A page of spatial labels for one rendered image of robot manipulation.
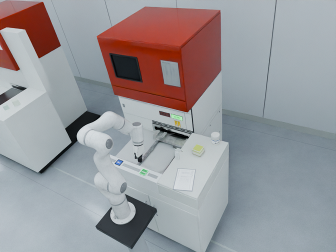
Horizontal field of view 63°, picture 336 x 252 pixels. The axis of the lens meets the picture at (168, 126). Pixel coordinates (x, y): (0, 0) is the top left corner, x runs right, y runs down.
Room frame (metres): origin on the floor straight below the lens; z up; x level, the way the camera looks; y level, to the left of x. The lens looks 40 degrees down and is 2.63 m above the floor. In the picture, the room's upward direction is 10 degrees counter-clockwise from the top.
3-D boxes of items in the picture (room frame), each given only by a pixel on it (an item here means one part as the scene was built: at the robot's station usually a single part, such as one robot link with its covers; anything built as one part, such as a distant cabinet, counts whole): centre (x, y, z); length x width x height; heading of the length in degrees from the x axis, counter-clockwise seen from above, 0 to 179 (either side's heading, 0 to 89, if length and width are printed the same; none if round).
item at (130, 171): (1.55, 0.36, 0.89); 0.55 x 0.09 x 0.14; 53
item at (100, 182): (1.22, 0.47, 1.17); 0.19 x 0.12 x 0.24; 56
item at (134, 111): (2.10, 0.11, 1.02); 0.82 x 0.03 x 0.40; 53
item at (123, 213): (1.20, 0.44, 0.95); 0.19 x 0.19 x 0.18
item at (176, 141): (1.90, -0.01, 0.87); 0.36 x 0.08 x 0.03; 53
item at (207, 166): (1.50, -0.16, 0.89); 0.62 x 0.35 x 0.14; 143
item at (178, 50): (2.35, -0.08, 1.52); 0.81 x 0.75 x 0.59; 53
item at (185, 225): (1.67, 0.09, 0.41); 0.97 x 0.64 x 0.82; 53
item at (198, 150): (1.58, -0.21, 1.00); 0.07 x 0.07 x 0.07; 48
